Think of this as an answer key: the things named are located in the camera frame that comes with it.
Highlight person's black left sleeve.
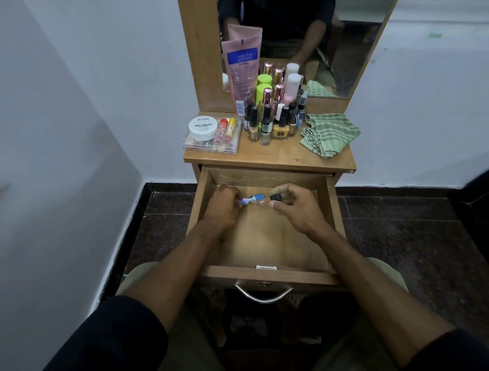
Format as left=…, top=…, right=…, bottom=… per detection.
left=42, top=295, right=169, bottom=371

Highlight beige polish bottle black cap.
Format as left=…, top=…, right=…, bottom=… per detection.
left=247, top=106, right=260, bottom=142

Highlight person's left foot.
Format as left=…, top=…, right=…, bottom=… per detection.
left=208, top=288, right=228, bottom=348

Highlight wooden drawer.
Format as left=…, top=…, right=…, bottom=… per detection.
left=185, top=167, right=346, bottom=293

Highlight slim clear perfume bottle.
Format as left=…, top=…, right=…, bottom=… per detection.
left=271, top=84, right=285, bottom=112

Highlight gold polish bottle patterned cap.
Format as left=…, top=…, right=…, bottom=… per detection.
left=287, top=108, right=301, bottom=137

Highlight person's left forearm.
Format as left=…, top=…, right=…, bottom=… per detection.
left=124, top=221, right=226, bottom=333

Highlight person's black right sleeve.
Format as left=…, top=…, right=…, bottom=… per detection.
left=404, top=328, right=489, bottom=371

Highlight silver polish bottle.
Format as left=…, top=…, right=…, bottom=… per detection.
left=259, top=104, right=274, bottom=146

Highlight yellow-capped lip balm tube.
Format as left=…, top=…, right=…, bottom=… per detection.
left=223, top=117, right=237, bottom=145

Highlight dressing table mirror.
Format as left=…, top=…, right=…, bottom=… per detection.
left=216, top=0, right=394, bottom=99

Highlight lime green bottle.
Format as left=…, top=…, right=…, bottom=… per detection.
left=255, top=84, right=273, bottom=108

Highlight person's left hand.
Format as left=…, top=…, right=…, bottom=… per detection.
left=202, top=184, right=245, bottom=234

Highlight person's right forearm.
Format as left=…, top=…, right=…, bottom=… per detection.
left=313, top=225, right=457, bottom=369

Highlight pink perfume bottle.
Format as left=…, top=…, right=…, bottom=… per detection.
left=258, top=88, right=274, bottom=123

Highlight black-capped clear tube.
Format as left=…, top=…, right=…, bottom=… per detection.
left=252, top=193, right=283, bottom=209

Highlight person's olive green trousers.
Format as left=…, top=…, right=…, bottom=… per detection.
left=116, top=258, right=410, bottom=371

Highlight blue polish bottle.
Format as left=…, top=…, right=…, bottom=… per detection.
left=297, top=93, right=308, bottom=129

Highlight pink cosmetic lotion tube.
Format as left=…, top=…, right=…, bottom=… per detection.
left=221, top=36, right=263, bottom=117

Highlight white nail polish remover jar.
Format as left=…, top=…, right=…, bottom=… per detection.
left=188, top=116, right=219, bottom=142

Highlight person's right hand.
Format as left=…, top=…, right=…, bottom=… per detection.
left=268, top=183, right=331, bottom=242

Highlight pink spray bottle white cap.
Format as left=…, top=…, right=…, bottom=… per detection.
left=282, top=73, right=303, bottom=107

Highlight person's black sleeve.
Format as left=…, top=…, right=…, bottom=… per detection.
left=42, top=295, right=169, bottom=371
left=404, top=328, right=489, bottom=371

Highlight yellow square polish bottle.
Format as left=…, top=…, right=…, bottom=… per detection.
left=271, top=106, right=291, bottom=141

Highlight red-capped lip balm tube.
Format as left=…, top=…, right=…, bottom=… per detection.
left=213, top=118, right=229, bottom=147

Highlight green striped cloth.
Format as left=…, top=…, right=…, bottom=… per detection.
left=300, top=113, right=361, bottom=160

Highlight wooden dressing table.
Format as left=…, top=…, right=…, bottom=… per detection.
left=177, top=0, right=399, bottom=184

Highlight clear plastic compartment box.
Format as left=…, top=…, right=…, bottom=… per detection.
left=182, top=116, right=243, bottom=155

